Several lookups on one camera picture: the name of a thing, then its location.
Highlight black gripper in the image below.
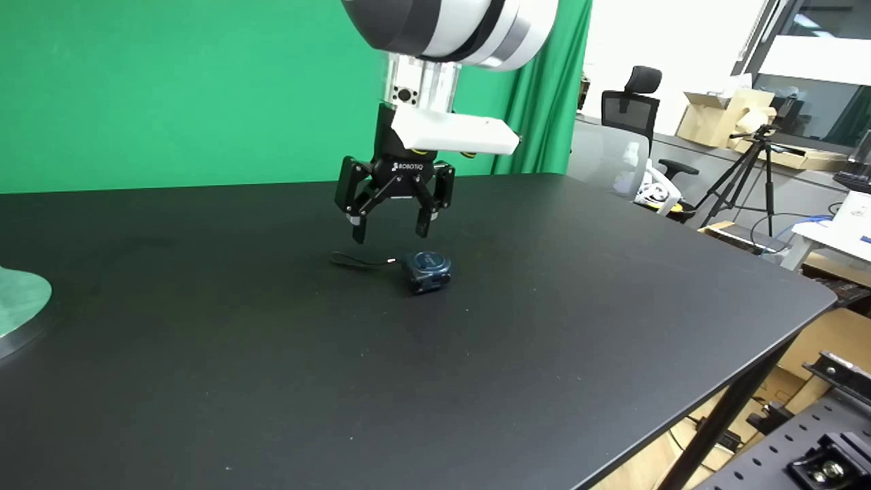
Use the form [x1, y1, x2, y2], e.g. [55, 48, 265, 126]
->
[333, 103, 458, 249]

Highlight black blue measuring tape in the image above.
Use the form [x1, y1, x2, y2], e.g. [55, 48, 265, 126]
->
[326, 249, 458, 300]

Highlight grey translucent chair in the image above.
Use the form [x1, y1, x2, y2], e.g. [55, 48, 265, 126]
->
[566, 118, 657, 202]

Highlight green backdrop curtain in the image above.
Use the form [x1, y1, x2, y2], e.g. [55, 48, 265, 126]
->
[0, 0, 597, 197]

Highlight black office chair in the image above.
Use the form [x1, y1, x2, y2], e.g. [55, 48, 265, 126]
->
[598, 62, 702, 181]

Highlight white patterned bag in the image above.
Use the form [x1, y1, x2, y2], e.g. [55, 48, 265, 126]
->
[631, 167, 684, 217]

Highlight open cardboard box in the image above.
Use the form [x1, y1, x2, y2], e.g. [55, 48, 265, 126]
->
[676, 88, 779, 152]

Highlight black table leg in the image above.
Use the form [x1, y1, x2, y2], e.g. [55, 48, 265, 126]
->
[657, 337, 802, 490]

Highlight grey desk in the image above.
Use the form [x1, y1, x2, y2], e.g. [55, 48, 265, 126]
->
[650, 133, 859, 242]

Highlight white paper sheet stack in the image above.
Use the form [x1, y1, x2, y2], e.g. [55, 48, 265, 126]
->
[789, 187, 871, 266]

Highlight black perforated breadboard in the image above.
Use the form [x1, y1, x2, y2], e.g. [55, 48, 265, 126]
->
[695, 394, 871, 490]

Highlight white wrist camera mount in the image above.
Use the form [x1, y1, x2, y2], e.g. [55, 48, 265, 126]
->
[389, 103, 522, 159]

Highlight black camera tripod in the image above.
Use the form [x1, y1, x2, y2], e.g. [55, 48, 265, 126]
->
[692, 126, 785, 242]

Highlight round metal robot base plate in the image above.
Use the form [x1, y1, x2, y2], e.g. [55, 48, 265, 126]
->
[0, 265, 55, 342]

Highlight black metal bracket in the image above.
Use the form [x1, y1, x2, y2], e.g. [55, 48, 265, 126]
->
[802, 349, 871, 412]

